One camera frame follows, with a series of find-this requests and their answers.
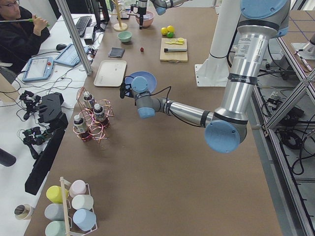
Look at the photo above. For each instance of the blue plate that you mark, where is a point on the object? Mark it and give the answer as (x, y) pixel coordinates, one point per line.
(152, 82)

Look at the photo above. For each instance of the green lime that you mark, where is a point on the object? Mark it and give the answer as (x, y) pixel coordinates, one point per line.
(170, 35)

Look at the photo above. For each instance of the wooden mug tree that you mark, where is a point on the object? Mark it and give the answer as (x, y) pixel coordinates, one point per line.
(120, 26)

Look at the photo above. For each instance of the pink cup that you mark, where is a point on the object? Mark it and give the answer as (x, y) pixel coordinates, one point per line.
(78, 187)

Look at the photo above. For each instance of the black computer mouse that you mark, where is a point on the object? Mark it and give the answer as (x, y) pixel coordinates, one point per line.
(60, 47)

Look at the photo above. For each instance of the pink bowl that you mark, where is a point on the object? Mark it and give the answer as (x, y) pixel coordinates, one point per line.
(148, 19)

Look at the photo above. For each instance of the green bowl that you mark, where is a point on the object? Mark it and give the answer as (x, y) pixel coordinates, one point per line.
(125, 36)

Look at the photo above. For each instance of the blue cup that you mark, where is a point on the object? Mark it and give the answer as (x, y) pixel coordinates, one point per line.
(84, 219)

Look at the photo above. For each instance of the yellow cup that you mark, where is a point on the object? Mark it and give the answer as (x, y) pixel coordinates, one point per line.
(54, 194)

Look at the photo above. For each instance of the copper wire bottle rack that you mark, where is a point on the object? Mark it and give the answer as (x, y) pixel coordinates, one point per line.
(96, 129)

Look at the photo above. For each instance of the seated person in black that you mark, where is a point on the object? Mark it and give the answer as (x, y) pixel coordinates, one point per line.
(21, 34)

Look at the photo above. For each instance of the tape roll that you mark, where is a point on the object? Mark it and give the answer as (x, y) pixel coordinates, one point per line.
(23, 212)

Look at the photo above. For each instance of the black keyboard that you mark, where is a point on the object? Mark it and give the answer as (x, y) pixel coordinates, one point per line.
(82, 24)

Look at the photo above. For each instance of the top bottle in rack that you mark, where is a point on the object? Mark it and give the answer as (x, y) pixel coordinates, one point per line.
(89, 100)

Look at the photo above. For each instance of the white cup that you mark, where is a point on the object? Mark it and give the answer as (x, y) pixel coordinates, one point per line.
(83, 201)

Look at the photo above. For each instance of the wooden cutting board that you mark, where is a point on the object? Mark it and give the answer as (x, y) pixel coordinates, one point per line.
(173, 57)

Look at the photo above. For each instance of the lower whole lemon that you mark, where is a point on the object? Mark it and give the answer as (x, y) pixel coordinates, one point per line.
(164, 31)

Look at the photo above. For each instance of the cream rabbit tray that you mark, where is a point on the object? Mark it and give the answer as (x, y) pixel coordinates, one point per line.
(110, 73)

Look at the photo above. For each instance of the mint green cup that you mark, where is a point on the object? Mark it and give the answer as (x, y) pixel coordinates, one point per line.
(55, 228)

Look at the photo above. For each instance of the blue teach pendant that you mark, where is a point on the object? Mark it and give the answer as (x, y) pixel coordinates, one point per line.
(38, 69)
(68, 56)

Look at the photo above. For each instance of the bottle in rack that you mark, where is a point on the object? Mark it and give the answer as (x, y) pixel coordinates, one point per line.
(89, 100)
(81, 128)
(100, 115)

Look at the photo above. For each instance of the yellow plastic knife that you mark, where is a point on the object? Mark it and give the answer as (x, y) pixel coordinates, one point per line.
(174, 43)

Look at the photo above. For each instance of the aluminium frame post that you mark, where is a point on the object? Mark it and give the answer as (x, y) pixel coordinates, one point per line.
(66, 14)

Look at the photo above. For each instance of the grey cup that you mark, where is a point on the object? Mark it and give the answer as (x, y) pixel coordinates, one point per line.
(54, 212)

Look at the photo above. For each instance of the grey folded cloth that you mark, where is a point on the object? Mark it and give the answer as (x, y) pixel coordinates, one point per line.
(116, 52)

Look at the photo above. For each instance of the lower right bottle in rack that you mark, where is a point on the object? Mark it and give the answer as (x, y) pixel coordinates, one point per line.
(81, 128)

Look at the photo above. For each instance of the lower left bottle in rack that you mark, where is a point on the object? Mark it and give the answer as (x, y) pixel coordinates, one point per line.
(100, 115)

